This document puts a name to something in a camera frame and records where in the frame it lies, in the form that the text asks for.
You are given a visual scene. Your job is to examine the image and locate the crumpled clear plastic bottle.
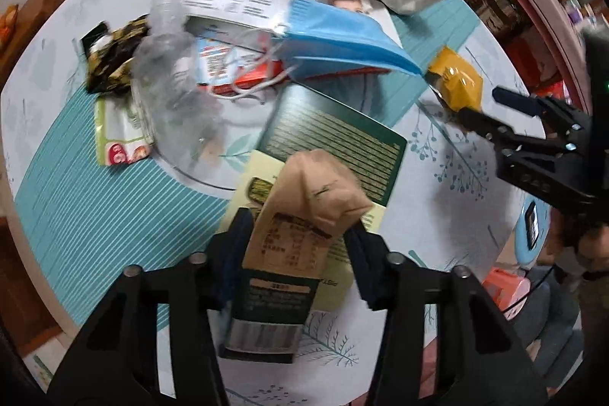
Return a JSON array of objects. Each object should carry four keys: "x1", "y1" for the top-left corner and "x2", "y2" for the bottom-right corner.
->
[{"x1": 130, "y1": 0, "x2": 221, "y2": 170}]

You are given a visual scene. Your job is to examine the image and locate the beige paper snack bag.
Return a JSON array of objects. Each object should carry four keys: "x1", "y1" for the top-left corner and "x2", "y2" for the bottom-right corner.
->
[{"x1": 219, "y1": 150, "x2": 373, "y2": 363}]

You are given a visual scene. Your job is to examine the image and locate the black yellow wrapper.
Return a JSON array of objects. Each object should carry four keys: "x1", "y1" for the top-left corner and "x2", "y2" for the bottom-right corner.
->
[{"x1": 81, "y1": 14, "x2": 149, "y2": 96}]

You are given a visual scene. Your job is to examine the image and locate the green white snack packet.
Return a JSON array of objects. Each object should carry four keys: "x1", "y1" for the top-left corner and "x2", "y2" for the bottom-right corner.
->
[{"x1": 94, "y1": 94, "x2": 151, "y2": 166}]

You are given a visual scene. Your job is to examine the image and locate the red white chocolate box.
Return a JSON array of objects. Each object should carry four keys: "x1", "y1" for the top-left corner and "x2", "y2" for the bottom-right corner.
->
[{"x1": 183, "y1": 16, "x2": 391, "y2": 96}]

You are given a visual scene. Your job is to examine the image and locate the leaf pattern tablecloth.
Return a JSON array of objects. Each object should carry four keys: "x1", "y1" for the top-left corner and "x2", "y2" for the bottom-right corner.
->
[{"x1": 1, "y1": 0, "x2": 543, "y2": 405}]

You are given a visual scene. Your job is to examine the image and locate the yellow snack wrapper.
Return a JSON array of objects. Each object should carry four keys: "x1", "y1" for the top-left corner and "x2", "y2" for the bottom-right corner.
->
[{"x1": 425, "y1": 46, "x2": 483, "y2": 112}]

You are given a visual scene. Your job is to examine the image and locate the white printed leaflet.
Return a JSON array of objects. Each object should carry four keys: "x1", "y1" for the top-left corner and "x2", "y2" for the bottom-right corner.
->
[{"x1": 183, "y1": 0, "x2": 402, "y2": 51}]

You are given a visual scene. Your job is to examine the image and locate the blue face mask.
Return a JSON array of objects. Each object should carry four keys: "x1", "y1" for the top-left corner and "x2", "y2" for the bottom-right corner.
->
[{"x1": 274, "y1": 0, "x2": 422, "y2": 80}]

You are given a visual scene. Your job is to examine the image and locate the green and cream box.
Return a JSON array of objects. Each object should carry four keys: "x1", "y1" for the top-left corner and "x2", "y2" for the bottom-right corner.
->
[{"x1": 218, "y1": 80, "x2": 409, "y2": 311}]

